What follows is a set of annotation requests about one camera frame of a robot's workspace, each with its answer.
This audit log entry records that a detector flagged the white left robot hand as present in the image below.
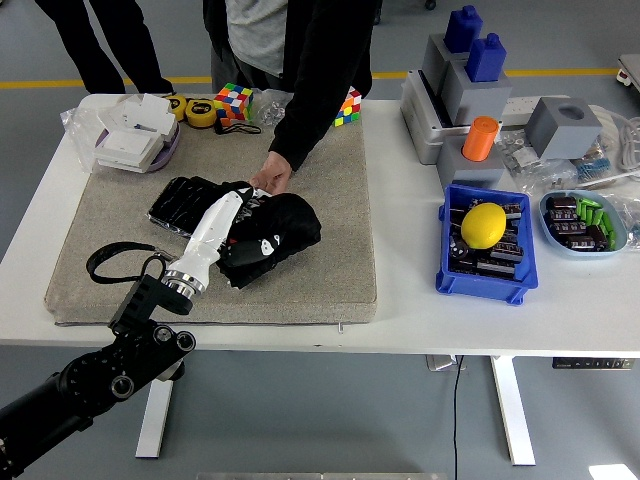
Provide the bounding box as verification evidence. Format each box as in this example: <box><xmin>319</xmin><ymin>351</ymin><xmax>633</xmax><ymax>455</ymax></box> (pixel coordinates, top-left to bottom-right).
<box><xmin>169</xmin><ymin>180</ymin><xmax>261</xmax><ymax>287</ymax></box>

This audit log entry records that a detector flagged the person's hand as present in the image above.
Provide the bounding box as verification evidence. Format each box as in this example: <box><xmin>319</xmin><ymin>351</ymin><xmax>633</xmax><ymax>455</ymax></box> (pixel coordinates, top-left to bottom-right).
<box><xmin>248</xmin><ymin>149</ymin><xmax>293</xmax><ymax>195</ymax></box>

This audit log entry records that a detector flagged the black glossy panel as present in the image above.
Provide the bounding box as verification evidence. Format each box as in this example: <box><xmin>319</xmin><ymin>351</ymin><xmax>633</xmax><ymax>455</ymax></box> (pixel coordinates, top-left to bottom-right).
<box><xmin>146</xmin><ymin>175</ymin><xmax>254</xmax><ymax>238</ymax></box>

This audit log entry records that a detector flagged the black rag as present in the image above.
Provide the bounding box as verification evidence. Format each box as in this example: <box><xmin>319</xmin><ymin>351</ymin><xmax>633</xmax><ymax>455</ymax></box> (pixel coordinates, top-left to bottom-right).
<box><xmin>215</xmin><ymin>182</ymin><xmax>323</xmax><ymax>290</ymax></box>

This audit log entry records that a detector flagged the table height control panel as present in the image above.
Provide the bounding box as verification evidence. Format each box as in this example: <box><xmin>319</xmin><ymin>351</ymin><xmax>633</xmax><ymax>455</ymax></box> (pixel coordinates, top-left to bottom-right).
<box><xmin>551</xmin><ymin>357</ymin><xmax>635</xmax><ymax>371</ymax></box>

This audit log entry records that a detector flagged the clear bag of metal parts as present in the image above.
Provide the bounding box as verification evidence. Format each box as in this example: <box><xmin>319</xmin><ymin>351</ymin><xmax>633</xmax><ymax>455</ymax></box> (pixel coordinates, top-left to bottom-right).
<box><xmin>252</xmin><ymin>88</ymin><xmax>291</xmax><ymax>127</ymax></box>

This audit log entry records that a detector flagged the colourful puzzle cube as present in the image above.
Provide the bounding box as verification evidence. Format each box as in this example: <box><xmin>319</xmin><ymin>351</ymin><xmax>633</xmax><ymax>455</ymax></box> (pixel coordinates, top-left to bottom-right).
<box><xmin>332</xmin><ymin>83</ymin><xmax>363</xmax><ymax>128</ymax></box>
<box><xmin>213</xmin><ymin>82</ymin><xmax>255</xmax><ymax>126</ymax></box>

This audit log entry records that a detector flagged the purple bowl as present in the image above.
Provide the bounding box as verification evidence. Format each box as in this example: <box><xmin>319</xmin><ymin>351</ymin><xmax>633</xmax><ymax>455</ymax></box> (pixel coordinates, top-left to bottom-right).
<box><xmin>94</xmin><ymin>119</ymin><xmax>182</xmax><ymax>174</ymax></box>

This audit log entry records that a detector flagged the yellow tape measure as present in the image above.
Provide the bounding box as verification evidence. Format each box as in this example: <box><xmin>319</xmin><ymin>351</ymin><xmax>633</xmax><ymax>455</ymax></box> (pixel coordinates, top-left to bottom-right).
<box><xmin>184</xmin><ymin>98</ymin><xmax>217</xmax><ymax>128</ymax></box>
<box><xmin>167</xmin><ymin>93</ymin><xmax>190</xmax><ymax>122</ymax></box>

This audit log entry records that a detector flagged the flat white box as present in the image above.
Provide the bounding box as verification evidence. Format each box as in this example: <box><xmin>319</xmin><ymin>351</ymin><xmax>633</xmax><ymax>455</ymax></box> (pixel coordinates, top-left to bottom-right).
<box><xmin>94</xmin><ymin>127</ymin><xmax>164</xmax><ymax>174</ymax></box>

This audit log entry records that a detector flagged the grey-brown mat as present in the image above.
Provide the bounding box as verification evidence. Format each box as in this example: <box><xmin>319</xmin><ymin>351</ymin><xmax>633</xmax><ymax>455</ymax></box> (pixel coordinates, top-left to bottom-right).
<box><xmin>44</xmin><ymin>97</ymin><xmax>379</xmax><ymax>329</ymax></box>

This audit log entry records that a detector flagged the person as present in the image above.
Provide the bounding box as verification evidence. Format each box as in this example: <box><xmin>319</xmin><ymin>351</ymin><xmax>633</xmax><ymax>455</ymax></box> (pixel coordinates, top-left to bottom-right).
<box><xmin>33</xmin><ymin>0</ymin><xmax>175</xmax><ymax>95</ymax></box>
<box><xmin>202</xmin><ymin>0</ymin><xmax>384</xmax><ymax>172</ymax></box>

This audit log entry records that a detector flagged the pile of small white boxes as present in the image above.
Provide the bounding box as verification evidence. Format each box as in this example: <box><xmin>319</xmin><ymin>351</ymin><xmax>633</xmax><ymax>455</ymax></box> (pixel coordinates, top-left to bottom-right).
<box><xmin>97</xmin><ymin>92</ymin><xmax>179</xmax><ymax>141</ymax></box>

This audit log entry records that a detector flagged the clear plastic bag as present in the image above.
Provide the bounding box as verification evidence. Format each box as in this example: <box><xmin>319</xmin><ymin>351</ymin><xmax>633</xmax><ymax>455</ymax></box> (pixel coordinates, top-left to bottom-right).
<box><xmin>607</xmin><ymin>191</ymin><xmax>640</xmax><ymax>252</ymax></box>
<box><xmin>59</xmin><ymin>94</ymin><xmax>126</xmax><ymax>174</ymax></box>

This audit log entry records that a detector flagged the grey block holding cylinder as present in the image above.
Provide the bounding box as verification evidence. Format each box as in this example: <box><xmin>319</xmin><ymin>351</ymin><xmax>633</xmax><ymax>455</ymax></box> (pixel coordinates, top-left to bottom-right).
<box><xmin>437</xmin><ymin>137</ymin><xmax>507</xmax><ymax>190</ymax></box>

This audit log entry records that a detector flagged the grey holder block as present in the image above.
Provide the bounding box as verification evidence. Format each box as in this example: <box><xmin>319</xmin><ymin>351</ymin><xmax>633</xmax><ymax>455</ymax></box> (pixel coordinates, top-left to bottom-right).
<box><xmin>421</xmin><ymin>33</ymin><xmax>471</xmax><ymax>96</ymax></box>
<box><xmin>439</xmin><ymin>59</ymin><xmax>514</xmax><ymax>127</ymax></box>

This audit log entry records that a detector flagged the white table leg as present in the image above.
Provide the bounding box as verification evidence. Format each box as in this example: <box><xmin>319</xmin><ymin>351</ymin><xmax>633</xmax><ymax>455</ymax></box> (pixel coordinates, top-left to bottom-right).
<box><xmin>489</xmin><ymin>355</ymin><xmax>536</xmax><ymax>467</ymax></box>
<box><xmin>134</xmin><ymin>349</ymin><xmax>180</xmax><ymax>459</ymax></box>

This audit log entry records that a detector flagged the orange cylinder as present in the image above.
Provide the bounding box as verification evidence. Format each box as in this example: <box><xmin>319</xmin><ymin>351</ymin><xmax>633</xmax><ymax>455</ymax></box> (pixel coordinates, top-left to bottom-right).
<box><xmin>461</xmin><ymin>115</ymin><xmax>502</xmax><ymax>163</ymax></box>

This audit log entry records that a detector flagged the yellow lemon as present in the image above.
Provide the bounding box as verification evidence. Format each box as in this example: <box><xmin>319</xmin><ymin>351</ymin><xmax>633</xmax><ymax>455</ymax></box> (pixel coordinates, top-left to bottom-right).
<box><xmin>460</xmin><ymin>202</ymin><xmax>508</xmax><ymax>250</ymax></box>

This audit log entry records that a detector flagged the blue bottle-shaped block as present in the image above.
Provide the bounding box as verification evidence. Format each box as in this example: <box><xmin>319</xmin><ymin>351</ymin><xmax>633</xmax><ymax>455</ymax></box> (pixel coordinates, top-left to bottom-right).
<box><xmin>443</xmin><ymin>5</ymin><xmax>484</xmax><ymax>54</ymax></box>
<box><xmin>466</xmin><ymin>32</ymin><xmax>508</xmax><ymax>84</ymax></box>

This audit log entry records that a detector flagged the blue plastic bin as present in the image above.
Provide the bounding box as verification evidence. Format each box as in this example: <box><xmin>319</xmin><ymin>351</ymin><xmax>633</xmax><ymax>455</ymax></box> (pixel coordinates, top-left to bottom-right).
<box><xmin>435</xmin><ymin>183</ymin><xmax>540</xmax><ymax>306</ymax></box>

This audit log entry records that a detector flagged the clear bag of small parts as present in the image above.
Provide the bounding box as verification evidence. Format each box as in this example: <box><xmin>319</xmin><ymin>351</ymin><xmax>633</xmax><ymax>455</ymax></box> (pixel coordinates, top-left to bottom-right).
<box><xmin>494</xmin><ymin>128</ymin><xmax>546</xmax><ymax>176</ymax></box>
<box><xmin>522</xmin><ymin>164</ymin><xmax>582</xmax><ymax>197</ymax></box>

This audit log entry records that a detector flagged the grey box under table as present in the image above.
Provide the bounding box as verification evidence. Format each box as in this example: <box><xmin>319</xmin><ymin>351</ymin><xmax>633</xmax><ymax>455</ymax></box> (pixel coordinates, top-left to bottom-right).
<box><xmin>425</xmin><ymin>354</ymin><xmax>469</xmax><ymax>372</ymax></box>

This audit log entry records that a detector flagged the white power strip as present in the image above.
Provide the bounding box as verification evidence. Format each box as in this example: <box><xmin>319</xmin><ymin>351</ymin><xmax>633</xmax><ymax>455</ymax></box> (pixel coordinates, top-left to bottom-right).
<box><xmin>502</xmin><ymin>94</ymin><xmax>571</xmax><ymax>126</ymax></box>

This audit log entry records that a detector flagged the grey block with round hole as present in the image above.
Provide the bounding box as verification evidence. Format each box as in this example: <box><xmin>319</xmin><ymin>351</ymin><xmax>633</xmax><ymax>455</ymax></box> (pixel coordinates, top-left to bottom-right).
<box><xmin>524</xmin><ymin>96</ymin><xmax>605</xmax><ymax>161</ymax></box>

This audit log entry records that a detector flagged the bag of blue resistors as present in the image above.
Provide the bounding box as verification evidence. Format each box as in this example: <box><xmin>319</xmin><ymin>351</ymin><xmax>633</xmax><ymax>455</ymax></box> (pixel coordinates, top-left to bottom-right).
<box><xmin>574</xmin><ymin>142</ymin><xmax>615</xmax><ymax>184</ymax></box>

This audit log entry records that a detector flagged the light blue bowl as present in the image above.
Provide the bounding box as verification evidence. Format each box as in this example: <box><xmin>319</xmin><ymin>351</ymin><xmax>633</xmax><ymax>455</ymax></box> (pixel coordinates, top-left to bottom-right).
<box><xmin>538</xmin><ymin>188</ymin><xmax>629</xmax><ymax>261</ymax></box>

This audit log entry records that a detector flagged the black wrist strap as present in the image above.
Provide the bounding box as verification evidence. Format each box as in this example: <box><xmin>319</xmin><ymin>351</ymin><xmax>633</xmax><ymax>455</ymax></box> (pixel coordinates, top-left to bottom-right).
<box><xmin>214</xmin><ymin>121</ymin><xmax>263</xmax><ymax>137</ymax></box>

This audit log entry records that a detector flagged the light grey enclosure box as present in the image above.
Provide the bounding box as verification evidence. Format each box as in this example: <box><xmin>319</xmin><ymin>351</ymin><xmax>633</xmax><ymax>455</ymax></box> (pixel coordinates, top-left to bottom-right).
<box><xmin>399</xmin><ymin>68</ymin><xmax>474</xmax><ymax>166</ymax></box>

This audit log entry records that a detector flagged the black power cable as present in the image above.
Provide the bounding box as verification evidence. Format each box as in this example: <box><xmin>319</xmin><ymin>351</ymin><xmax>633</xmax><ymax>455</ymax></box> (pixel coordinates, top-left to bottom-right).
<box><xmin>451</xmin><ymin>355</ymin><xmax>466</xmax><ymax>480</ymax></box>

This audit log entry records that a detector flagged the white cable bundle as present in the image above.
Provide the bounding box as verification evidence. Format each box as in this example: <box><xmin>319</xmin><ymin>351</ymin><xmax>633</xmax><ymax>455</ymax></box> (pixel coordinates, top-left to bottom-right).
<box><xmin>589</xmin><ymin>104</ymin><xmax>640</xmax><ymax>176</ymax></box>

